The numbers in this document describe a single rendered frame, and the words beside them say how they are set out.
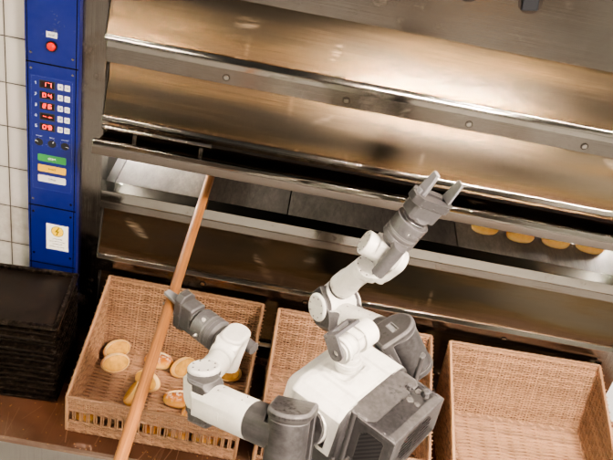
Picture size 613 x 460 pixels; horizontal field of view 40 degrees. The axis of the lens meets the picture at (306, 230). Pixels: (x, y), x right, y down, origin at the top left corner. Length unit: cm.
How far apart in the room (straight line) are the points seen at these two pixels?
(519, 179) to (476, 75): 37
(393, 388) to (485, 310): 107
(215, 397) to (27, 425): 108
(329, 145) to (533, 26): 68
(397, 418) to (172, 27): 128
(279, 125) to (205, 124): 22
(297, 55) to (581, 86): 82
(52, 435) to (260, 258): 87
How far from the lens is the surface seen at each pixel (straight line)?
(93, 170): 276
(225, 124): 256
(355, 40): 244
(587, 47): 250
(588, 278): 293
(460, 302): 290
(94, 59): 258
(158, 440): 276
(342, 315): 220
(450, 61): 247
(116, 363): 295
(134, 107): 260
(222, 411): 186
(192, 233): 257
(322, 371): 190
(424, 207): 200
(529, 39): 246
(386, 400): 188
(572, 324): 302
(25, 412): 288
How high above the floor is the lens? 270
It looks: 34 degrees down
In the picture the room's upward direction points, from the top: 12 degrees clockwise
